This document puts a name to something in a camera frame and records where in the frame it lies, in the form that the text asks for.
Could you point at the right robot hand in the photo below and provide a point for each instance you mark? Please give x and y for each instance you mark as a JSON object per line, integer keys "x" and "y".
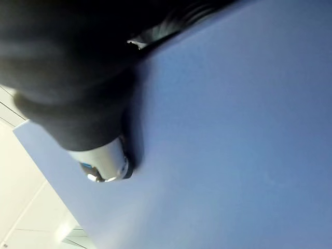
{"x": 72, "y": 77}

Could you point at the blue folder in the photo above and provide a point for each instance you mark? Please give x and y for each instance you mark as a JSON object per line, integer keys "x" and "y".
{"x": 220, "y": 142}

